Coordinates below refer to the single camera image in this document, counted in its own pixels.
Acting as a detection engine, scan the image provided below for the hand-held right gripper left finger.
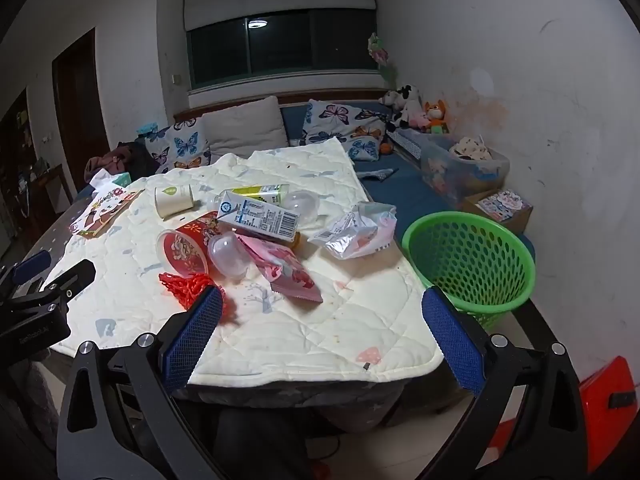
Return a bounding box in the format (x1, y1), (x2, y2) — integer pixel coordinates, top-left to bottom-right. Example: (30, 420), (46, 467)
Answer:
(56, 286), (224, 480)

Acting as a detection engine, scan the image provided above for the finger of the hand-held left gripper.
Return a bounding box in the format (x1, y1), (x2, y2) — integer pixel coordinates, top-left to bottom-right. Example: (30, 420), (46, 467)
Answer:
(0, 250), (52, 293)
(42, 259), (97, 303)

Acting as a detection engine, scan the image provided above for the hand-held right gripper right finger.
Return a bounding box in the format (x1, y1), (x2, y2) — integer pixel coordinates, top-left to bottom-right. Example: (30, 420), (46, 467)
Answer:
(421, 286), (588, 480)

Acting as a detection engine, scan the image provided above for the red mesh net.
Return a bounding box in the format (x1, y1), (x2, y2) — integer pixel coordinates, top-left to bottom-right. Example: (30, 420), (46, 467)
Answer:
(159, 272), (236, 323)

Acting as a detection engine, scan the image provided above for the green perforated plastic basket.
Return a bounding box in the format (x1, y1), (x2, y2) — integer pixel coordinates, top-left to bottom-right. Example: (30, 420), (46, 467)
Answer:
(401, 211), (537, 331)

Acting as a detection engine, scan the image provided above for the red printed cup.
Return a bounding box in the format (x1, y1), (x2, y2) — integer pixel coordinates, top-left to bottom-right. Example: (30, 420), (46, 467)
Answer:
(156, 211), (223, 277)

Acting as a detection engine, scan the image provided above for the pink snack packet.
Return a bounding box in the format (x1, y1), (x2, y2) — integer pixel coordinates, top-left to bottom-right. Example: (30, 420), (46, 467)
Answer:
(235, 234), (323, 304)

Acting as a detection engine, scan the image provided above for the white paper cup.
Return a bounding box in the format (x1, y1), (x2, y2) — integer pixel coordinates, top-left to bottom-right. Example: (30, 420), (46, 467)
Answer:
(154, 184), (195, 219)

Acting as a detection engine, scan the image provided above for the white blue milk carton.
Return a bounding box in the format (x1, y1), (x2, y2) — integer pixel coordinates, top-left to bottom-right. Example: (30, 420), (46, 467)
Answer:
(216, 189), (301, 241)

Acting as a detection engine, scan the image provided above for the white foil packet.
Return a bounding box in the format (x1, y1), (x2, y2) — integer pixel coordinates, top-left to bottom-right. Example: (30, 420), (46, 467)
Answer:
(308, 201), (398, 261)

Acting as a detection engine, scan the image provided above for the yellow label plastic bottle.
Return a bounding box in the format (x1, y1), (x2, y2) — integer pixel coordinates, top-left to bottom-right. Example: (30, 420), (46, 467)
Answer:
(227, 183), (291, 206)

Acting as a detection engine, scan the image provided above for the cartoon print booklet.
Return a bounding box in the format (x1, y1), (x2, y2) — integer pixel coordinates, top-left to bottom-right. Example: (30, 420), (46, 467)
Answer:
(68, 186), (143, 238)

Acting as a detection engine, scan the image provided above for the green tissue pack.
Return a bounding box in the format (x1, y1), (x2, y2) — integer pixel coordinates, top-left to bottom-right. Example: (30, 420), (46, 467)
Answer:
(90, 169), (132, 193)

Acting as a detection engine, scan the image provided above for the brown cardboard box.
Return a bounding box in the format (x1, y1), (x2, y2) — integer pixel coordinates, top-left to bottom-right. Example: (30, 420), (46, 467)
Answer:
(462, 189), (534, 235)

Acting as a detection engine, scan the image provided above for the dark clothes pile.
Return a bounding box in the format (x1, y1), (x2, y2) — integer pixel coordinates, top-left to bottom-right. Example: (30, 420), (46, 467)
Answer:
(84, 141), (161, 186)

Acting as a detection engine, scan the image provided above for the white quilted mat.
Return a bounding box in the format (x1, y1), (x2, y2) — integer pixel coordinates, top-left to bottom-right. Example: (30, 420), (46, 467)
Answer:
(52, 136), (446, 388)

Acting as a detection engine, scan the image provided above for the cartoon picture book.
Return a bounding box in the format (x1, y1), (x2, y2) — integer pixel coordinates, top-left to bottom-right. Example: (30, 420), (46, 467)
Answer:
(475, 190), (533, 221)

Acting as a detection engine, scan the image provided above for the blue mattress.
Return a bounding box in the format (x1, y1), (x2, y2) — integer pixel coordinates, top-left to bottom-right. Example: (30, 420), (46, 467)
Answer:
(280, 102), (536, 261)

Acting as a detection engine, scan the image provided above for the red plastic box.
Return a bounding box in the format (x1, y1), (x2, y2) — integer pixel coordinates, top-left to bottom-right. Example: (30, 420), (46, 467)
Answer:
(487, 356), (640, 476)

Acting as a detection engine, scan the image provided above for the brown wooden door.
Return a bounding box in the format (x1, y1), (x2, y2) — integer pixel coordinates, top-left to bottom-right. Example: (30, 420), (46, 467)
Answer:
(52, 27), (111, 193)

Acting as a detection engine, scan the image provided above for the clear plastic storage box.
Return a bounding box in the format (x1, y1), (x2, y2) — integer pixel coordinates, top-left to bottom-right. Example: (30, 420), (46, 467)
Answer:
(417, 132), (511, 206)

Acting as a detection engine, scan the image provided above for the small butterfly print pillow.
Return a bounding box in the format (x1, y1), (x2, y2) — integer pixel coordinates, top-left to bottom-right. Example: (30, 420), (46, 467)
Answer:
(144, 117), (211, 176)

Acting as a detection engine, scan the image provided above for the blue patterned cloth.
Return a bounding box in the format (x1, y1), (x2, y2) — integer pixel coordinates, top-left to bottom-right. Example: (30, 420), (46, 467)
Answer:
(357, 166), (398, 181)

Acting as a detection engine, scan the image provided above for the spotted cream cloth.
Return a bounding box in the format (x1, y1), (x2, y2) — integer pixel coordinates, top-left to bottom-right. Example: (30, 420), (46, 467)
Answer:
(448, 136), (493, 161)

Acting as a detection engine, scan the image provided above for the blue patterned box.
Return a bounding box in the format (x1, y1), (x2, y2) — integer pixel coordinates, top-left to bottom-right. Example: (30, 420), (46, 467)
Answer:
(387, 127), (426, 161)

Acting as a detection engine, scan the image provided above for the beige pillow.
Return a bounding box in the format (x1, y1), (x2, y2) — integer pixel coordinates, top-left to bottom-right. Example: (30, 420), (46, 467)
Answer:
(200, 95), (287, 161)

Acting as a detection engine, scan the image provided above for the orange plush fox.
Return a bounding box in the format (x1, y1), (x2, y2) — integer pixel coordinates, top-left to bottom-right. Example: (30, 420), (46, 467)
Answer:
(424, 100), (448, 133)

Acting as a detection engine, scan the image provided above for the black white plush cow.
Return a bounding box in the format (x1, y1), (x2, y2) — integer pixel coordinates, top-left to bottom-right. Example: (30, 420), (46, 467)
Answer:
(378, 85), (426, 128)

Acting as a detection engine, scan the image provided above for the large butterfly print pillow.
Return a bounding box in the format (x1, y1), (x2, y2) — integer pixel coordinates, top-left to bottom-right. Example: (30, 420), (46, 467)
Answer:
(300, 99), (391, 161)

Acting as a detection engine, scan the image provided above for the hanging flower decoration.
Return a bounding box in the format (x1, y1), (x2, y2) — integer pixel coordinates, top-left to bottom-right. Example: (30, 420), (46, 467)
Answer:
(367, 32), (398, 86)

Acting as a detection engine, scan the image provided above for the dark glass window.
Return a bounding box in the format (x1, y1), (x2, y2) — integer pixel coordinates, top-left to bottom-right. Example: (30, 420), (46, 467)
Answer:
(186, 8), (378, 90)

